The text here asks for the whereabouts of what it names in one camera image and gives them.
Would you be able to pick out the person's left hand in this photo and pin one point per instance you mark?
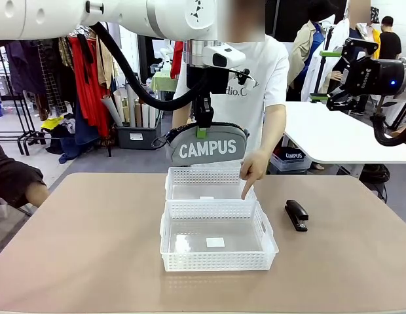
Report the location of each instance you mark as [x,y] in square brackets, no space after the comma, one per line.
[253,167]

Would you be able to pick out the dark CAMPUS pouch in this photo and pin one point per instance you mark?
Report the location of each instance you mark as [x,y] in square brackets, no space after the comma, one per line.
[293,154]

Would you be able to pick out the yellow cloth on floor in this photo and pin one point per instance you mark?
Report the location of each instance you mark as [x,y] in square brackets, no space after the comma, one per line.
[52,123]

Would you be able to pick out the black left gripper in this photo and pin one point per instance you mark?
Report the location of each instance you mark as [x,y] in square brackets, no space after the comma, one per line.
[206,80]

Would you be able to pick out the tall white cardboard tube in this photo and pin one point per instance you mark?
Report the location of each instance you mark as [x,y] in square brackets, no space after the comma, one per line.
[131,111]

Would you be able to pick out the black tripod pole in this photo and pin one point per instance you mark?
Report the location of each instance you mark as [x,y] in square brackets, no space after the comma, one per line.
[324,72]

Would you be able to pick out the mannequin with white coat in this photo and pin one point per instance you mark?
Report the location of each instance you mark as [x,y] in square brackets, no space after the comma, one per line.
[324,75]

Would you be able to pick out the yellow hanging garment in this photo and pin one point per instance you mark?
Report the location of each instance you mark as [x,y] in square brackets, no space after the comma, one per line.
[377,42]

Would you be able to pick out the white paper roll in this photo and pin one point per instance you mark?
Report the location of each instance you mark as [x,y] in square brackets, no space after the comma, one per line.
[145,117]
[152,119]

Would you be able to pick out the black checked hanging garment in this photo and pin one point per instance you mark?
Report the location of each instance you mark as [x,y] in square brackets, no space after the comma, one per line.
[57,75]

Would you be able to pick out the white side table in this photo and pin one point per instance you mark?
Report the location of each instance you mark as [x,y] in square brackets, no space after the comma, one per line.
[337,137]

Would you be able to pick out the red hooded garment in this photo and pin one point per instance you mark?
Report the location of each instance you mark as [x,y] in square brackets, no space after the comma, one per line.
[177,59]

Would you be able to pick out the black stapler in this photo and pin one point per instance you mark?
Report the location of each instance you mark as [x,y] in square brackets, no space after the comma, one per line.
[297,216]

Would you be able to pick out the grey CAMPUS zipper pouch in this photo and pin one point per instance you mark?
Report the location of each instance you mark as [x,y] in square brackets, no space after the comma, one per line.
[206,150]

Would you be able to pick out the large grey paper roll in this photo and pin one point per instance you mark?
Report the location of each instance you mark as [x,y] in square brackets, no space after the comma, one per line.
[112,111]

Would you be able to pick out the blue cloth pile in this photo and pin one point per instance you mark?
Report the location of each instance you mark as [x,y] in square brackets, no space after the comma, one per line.
[82,140]

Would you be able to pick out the white leaning panel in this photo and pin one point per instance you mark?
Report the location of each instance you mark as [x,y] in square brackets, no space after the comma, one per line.
[397,112]

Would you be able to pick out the seated person in black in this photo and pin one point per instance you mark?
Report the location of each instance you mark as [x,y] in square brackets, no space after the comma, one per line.
[13,176]

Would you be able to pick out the background person in black shirt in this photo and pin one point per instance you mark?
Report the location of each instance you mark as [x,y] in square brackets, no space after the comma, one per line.
[390,39]

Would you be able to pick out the beige hanging garment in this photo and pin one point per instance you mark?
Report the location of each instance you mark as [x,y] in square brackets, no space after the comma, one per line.
[106,65]

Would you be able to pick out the red hanging garment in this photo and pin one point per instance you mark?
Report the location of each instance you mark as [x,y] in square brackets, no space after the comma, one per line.
[88,91]

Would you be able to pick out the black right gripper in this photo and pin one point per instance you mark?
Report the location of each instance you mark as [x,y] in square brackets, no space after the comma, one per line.
[376,78]

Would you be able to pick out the dark grey storage bin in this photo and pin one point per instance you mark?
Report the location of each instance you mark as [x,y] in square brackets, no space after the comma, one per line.
[139,137]

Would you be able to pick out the dark navy hanging garment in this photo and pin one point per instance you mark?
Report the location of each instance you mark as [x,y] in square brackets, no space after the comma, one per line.
[21,65]

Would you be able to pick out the white perforated plastic basket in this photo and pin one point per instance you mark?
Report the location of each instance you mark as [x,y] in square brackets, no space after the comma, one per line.
[203,178]
[219,260]

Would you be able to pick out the person's left forearm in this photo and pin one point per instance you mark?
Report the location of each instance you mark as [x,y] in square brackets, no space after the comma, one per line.
[273,127]

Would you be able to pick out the light green table cloth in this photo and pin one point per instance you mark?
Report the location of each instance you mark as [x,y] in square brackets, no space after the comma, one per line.
[162,81]

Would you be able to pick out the black metal clothes rack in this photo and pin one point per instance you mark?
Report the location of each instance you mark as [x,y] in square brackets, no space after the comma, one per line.
[13,98]

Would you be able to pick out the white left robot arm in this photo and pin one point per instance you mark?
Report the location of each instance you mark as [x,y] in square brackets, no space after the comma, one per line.
[124,16]

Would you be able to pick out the person in white T-shirt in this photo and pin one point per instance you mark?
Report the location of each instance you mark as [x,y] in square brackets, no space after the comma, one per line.
[271,72]

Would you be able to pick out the white storage basket under table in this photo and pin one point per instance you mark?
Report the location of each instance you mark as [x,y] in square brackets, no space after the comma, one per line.
[291,165]

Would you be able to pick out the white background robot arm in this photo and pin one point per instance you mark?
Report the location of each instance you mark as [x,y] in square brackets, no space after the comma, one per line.
[165,55]

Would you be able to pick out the mannequin with beige coat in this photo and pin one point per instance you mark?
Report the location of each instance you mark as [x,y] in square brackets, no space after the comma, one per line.
[302,55]

